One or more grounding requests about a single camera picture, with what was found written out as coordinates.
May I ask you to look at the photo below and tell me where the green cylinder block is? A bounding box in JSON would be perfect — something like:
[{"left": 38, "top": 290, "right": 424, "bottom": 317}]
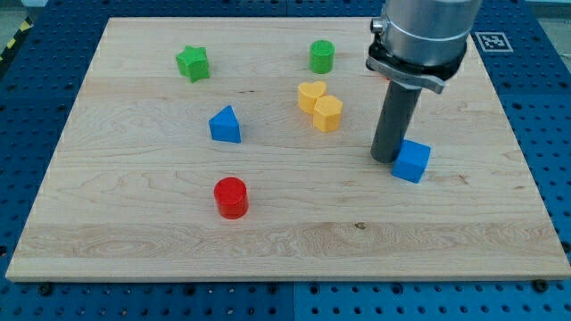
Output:
[{"left": 310, "top": 39, "right": 335, "bottom": 74}]

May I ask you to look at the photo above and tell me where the wooden board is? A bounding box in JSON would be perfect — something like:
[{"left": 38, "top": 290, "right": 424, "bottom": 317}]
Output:
[{"left": 6, "top": 18, "right": 570, "bottom": 282}]

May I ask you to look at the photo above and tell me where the blue cube block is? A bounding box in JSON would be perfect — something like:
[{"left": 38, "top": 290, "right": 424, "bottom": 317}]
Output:
[{"left": 392, "top": 140, "right": 431, "bottom": 184}]

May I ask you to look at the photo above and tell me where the blue triangle block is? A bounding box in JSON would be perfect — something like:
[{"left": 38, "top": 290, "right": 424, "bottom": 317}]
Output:
[{"left": 209, "top": 105, "right": 242, "bottom": 144}]

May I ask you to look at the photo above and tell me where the yellow heart block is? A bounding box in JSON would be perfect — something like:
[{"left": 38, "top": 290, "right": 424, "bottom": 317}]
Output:
[{"left": 297, "top": 81, "right": 327, "bottom": 114}]

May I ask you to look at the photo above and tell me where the yellow hexagon block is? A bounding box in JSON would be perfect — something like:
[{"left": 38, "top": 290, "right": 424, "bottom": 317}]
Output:
[{"left": 312, "top": 95, "right": 343, "bottom": 133}]

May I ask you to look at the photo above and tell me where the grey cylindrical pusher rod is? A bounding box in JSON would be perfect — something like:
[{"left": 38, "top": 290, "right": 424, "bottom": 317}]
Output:
[{"left": 370, "top": 80, "right": 421, "bottom": 163}]

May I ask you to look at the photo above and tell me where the green star block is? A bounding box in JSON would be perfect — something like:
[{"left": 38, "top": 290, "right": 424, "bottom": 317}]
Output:
[{"left": 176, "top": 45, "right": 210, "bottom": 83}]

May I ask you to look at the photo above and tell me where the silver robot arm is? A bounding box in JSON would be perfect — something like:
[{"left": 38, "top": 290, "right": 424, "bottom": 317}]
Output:
[{"left": 366, "top": 0, "right": 482, "bottom": 94}]

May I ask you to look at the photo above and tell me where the red cylinder block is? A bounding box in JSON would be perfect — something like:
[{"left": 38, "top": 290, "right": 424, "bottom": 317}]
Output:
[{"left": 213, "top": 177, "right": 249, "bottom": 219}]

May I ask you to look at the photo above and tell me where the white fiducial marker tag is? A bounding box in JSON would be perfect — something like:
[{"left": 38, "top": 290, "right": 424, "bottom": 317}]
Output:
[{"left": 475, "top": 31, "right": 513, "bottom": 53}]

